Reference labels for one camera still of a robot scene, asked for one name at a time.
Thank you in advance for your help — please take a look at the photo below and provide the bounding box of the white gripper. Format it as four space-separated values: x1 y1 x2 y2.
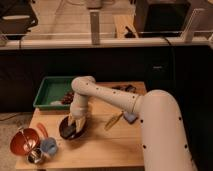
68 103 87 131

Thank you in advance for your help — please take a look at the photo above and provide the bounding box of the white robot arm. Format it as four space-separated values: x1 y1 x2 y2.
70 76 198 171

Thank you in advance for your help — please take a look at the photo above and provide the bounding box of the purple bowl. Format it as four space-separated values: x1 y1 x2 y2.
59 117 87 140

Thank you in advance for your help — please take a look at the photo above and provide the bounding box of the red bowl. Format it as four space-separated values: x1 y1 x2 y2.
10 128 40 156

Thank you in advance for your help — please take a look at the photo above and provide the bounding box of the red grapes bunch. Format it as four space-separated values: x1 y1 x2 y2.
61 92 74 104

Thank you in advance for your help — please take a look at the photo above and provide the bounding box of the white item in tray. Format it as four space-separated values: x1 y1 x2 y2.
50 101 62 106

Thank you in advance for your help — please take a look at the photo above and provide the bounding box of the blue cloth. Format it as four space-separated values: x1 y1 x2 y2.
40 137 58 156

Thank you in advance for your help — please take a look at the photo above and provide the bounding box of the green plastic tray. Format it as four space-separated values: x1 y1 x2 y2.
33 76 74 110

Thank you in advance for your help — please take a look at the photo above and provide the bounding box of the yellow-green banana toy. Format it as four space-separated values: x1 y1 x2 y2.
104 114 122 131

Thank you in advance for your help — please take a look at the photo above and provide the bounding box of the metal spoon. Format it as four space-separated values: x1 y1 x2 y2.
18 126 30 149

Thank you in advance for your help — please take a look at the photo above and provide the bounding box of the small metal cup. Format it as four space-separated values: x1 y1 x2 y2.
27 148 44 164

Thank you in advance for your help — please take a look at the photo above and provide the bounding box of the dark object on table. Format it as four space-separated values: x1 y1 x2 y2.
112 84 136 93

